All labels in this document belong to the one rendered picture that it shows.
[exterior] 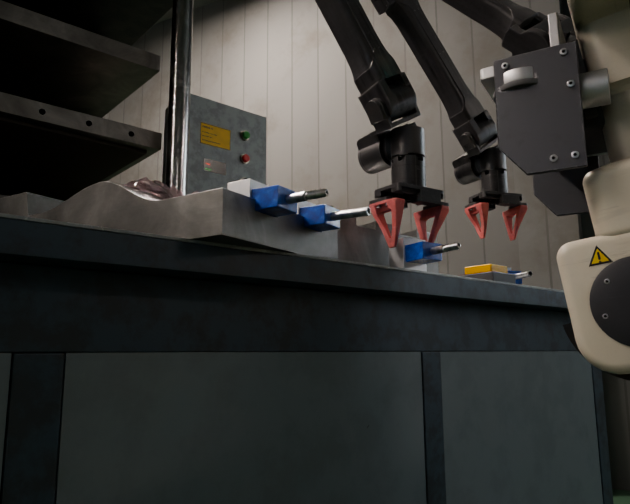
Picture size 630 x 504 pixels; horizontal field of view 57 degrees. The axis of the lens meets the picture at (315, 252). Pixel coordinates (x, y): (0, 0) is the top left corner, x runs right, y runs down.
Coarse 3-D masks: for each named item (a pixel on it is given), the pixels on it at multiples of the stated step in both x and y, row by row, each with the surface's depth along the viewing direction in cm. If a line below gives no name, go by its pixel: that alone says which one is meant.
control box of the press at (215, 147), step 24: (192, 96) 181; (192, 120) 179; (216, 120) 185; (240, 120) 192; (264, 120) 198; (192, 144) 178; (216, 144) 184; (240, 144) 190; (264, 144) 197; (192, 168) 177; (216, 168) 183; (240, 168) 189; (264, 168) 195
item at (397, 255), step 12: (408, 240) 94; (420, 240) 96; (396, 252) 95; (408, 252) 93; (420, 252) 90; (432, 252) 91; (444, 252) 89; (396, 264) 94; (408, 264) 93; (420, 264) 95
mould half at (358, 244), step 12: (348, 228) 94; (360, 228) 96; (348, 240) 94; (360, 240) 95; (372, 240) 97; (384, 240) 99; (348, 252) 93; (360, 252) 95; (372, 252) 97; (384, 252) 99; (384, 264) 98; (432, 264) 107
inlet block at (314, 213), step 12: (300, 204) 81; (312, 204) 83; (324, 204) 78; (312, 216) 79; (324, 216) 78; (336, 216) 79; (348, 216) 78; (360, 216) 77; (312, 228) 81; (324, 228) 81; (336, 228) 81
